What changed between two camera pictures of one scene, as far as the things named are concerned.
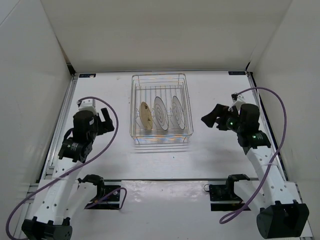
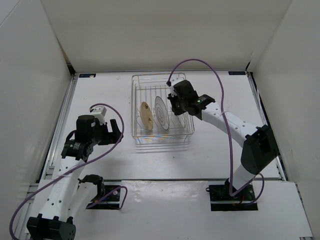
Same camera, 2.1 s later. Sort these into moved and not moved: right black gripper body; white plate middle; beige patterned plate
Moved: right black gripper body
Not moved: beige patterned plate; white plate middle
